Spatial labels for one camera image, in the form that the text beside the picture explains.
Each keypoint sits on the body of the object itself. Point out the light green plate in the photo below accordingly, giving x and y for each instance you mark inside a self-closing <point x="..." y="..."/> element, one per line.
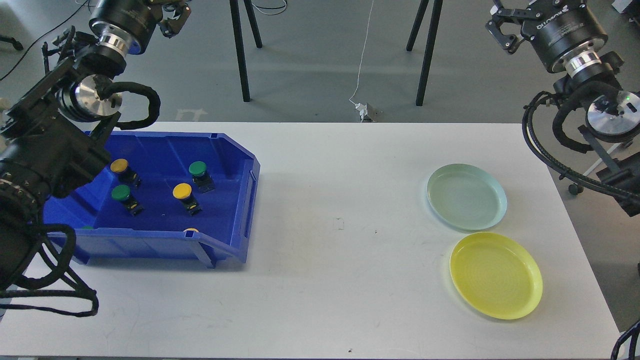
<point x="466" y="198"/>

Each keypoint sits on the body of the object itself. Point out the black tripod leg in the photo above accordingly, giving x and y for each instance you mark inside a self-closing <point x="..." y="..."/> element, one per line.
<point x="251" y="16"/>
<point x="417" y="22"/>
<point x="435" y="19"/>
<point x="240" y="50"/>

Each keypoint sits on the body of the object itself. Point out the yellow plate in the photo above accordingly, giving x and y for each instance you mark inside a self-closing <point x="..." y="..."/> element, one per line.
<point x="496" y="276"/>

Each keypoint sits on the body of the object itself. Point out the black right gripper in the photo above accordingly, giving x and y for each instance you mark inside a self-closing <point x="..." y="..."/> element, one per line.
<point x="562" y="32"/>

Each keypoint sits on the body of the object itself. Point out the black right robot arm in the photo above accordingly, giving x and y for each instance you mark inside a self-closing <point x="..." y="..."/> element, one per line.
<point x="591" y="105"/>

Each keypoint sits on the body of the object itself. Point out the blue plastic bin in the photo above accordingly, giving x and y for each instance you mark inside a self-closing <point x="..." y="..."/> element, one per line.
<point x="162" y="160"/>

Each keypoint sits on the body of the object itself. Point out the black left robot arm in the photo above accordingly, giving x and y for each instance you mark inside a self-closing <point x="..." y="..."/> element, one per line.
<point x="56" y="136"/>

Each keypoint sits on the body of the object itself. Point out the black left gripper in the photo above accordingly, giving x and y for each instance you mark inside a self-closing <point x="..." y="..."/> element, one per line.
<point x="127" y="26"/>

